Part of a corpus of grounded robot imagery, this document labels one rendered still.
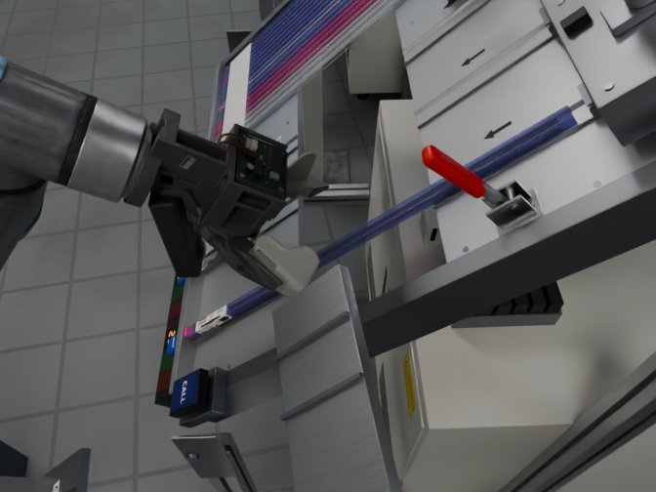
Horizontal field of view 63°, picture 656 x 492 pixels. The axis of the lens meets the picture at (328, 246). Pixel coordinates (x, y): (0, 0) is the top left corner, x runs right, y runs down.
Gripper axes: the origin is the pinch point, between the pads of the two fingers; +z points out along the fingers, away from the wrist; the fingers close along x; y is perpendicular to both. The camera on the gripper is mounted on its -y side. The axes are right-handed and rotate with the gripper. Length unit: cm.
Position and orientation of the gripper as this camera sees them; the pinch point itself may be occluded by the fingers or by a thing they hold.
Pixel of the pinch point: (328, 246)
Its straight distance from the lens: 54.8
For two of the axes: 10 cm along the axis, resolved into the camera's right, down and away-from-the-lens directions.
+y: 5.3, -5.2, -6.7
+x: -0.4, -8.0, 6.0
